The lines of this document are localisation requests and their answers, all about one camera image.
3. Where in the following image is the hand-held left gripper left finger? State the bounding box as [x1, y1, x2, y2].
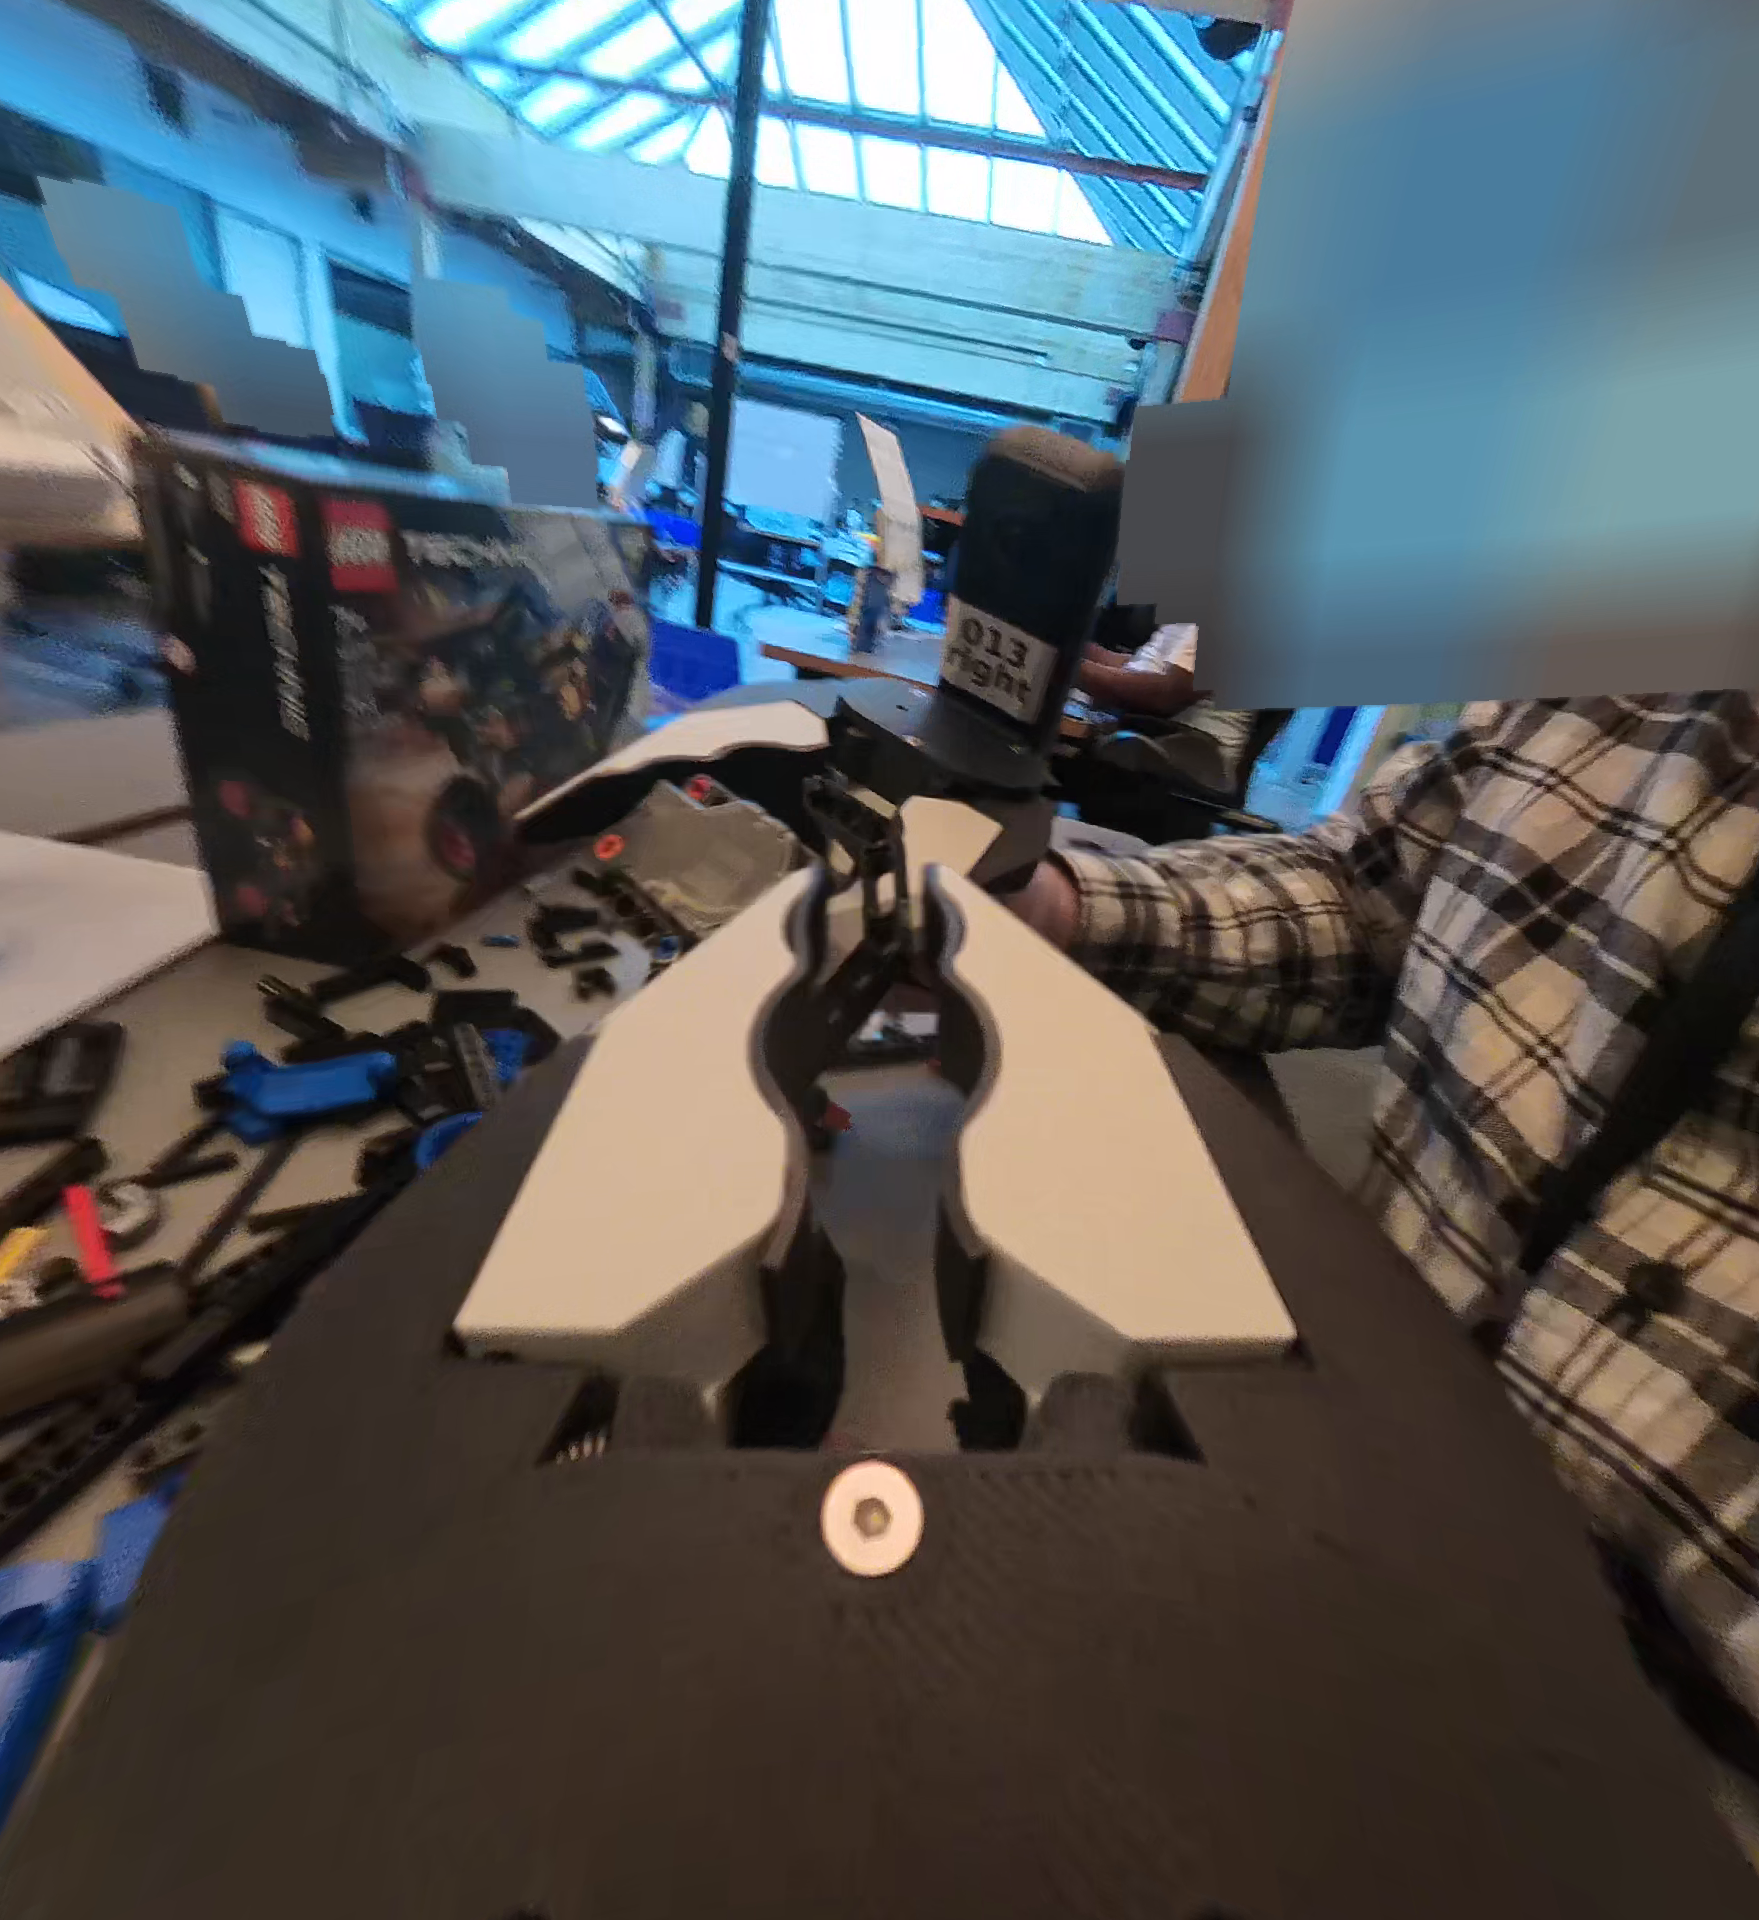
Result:
[451, 867, 843, 1447]

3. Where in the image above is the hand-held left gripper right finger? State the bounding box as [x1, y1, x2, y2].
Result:
[926, 863, 1299, 1447]

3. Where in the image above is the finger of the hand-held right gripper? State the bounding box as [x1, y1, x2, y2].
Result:
[899, 792, 1009, 876]
[515, 701, 832, 845]

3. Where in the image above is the person's right forearm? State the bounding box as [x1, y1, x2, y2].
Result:
[1060, 810, 1407, 1053]

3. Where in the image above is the grey desk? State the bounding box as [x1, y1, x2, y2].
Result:
[0, 702, 1391, 1920]

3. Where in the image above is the person's right hand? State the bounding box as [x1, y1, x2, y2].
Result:
[1000, 852, 1088, 948]

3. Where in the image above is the blue plastic bin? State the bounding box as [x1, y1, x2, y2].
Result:
[644, 611, 749, 701]

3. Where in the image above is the tan sign board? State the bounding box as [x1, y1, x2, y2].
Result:
[855, 407, 931, 611]

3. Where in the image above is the scatter of small toy pins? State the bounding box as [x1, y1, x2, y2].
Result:
[431, 863, 705, 1003]

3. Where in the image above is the whiteboard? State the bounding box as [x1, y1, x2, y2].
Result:
[728, 399, 843, 521]

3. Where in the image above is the blue toy fender piece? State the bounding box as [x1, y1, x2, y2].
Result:
[218, 1037, 400, 1136]

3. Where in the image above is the black toy truck box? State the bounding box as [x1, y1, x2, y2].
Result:
[133, 425, 661, 966]

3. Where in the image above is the black pole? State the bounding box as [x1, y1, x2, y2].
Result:
[690, 0, 776, 634]

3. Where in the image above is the red toy axle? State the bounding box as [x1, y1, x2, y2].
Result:
[58, 1181, 128, 1302]

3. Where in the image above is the black toy block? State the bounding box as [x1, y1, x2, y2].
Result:
[0, 1270, 193, 1446]

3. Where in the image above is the white stand base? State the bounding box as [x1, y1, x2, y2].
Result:
[0, 824, 218, 1108]

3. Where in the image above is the pile of black toy beams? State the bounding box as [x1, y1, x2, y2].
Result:
[0, 959, 571, 1596]

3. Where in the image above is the wooden support post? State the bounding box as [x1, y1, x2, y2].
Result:
[1177, 0, 1297, 410]

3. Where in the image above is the black toy frame piece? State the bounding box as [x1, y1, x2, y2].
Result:
[0, 1015, 128, 1153]

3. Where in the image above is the black shoulder strap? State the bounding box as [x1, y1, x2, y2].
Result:
[1512, 776, 1759, 1280]

